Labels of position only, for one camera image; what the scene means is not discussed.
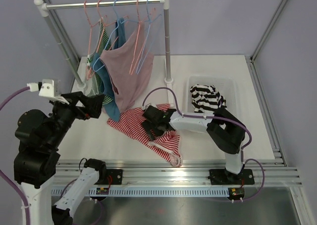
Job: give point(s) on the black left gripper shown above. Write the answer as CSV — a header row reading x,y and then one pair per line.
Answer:
x,y
92,107

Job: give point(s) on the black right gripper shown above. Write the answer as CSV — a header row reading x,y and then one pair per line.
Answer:
x,y
148,126

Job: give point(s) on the red white striped tank top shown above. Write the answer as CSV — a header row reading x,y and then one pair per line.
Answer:
x,y
166,146

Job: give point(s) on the black white striped tank top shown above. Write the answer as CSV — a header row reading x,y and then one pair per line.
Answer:
x,y
206,99

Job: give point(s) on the pink tank top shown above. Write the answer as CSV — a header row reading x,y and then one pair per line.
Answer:
x,y
127,70

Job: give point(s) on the pink hanger with red top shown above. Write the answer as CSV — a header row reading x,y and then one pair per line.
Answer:
x,y
138,44

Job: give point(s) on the blue hanger end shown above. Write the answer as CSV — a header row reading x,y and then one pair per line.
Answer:
x,y
152,17

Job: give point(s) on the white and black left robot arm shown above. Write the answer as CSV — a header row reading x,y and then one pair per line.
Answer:
x,y
35,164

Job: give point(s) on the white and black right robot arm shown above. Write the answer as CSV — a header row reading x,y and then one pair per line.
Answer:
x,y
226,131

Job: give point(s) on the green white striped tank top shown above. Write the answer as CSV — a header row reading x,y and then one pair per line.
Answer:
x,y
90,77

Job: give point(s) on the blue tank top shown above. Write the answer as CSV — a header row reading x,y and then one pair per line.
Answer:
x,y
104,88

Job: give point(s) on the white plastic mesh basket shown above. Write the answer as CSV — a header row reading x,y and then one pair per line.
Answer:
x,y
225,85

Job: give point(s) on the silver and white clothes rack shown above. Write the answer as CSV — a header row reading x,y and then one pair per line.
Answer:
x,y
165,3

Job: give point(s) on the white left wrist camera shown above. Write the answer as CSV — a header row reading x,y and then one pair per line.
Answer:
x,y
49,89

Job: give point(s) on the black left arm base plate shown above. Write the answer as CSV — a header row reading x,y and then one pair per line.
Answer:
x,y
111,176

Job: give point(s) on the white slotted cable duct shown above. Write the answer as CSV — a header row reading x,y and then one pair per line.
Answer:
x,y
158,192

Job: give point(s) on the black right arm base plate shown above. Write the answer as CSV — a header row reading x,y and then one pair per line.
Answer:
x,y
223,177

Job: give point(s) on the aluminium frame post left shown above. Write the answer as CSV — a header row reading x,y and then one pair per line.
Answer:
x,y
61,37

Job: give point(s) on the aluminium frame post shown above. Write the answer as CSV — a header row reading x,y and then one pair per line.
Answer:
x,y
273,21
61,37

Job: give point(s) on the aluminium frame post right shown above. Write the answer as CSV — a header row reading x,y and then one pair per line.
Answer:
x,y
273,21

